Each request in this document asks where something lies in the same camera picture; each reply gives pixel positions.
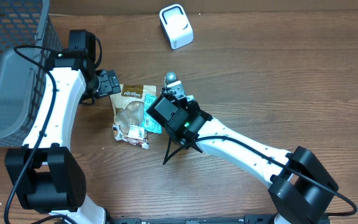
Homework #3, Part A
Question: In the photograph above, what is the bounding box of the brown snack pouch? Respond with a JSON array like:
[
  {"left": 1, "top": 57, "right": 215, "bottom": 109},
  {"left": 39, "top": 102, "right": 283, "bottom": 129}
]
[{"left": 110, "top": 84, "right": 157, "bottom": 134}]

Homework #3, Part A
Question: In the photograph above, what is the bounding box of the yellow liquid bottle grey cap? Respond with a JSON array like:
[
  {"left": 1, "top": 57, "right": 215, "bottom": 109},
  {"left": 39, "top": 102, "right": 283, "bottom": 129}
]
[{"left": 164, "top": 71, "right": 181, "bottom": 90}]

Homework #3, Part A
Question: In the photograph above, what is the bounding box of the teal wipes packet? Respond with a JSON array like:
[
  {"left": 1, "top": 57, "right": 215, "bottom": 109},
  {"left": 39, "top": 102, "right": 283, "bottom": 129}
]
[{"left": 141, "top": 94, "right": 162, "bottom": 134}]

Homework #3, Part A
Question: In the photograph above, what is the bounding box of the small white brown wrapper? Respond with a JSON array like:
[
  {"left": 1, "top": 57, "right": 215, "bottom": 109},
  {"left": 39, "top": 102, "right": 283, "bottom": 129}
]
[{"left": 112, "top": 124, "right": 149, "bottom": 149}]

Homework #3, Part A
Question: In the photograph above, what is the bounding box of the teal tissue pack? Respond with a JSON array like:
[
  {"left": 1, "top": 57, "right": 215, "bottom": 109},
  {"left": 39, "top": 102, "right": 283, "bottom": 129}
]
[{"left": 186, "top": 95, "right": 195, "bottom": 102}]

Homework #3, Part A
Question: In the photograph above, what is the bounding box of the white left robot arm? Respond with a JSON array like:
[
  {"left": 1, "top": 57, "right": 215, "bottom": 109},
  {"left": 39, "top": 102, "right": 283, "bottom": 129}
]
[{"left": 3, "top": 30, "right": 121, "bottom": 223}]

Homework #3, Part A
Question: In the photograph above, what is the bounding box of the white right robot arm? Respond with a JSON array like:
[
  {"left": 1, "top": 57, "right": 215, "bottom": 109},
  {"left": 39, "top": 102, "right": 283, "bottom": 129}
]
[{"left": 147, "top": 89, "right": 339, "bottom": 223}]

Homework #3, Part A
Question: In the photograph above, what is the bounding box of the white barcode scanner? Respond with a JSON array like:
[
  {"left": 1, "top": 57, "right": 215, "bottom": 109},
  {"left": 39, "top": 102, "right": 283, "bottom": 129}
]
[{"left": 159, "top": 4, "right": 194, "bottom": 50}]

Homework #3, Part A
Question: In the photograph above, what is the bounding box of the dark grey plastic basket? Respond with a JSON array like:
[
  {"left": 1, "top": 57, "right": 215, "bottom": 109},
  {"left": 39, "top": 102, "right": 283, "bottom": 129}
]
[{"left": 0, "top": 0, "right": 62, "bottom": 147}]

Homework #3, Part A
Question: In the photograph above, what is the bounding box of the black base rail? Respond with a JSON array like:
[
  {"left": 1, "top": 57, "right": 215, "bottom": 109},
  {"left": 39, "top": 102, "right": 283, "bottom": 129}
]
[{"left": 106, "top": 214, "right": 276, "bottom": 224}]

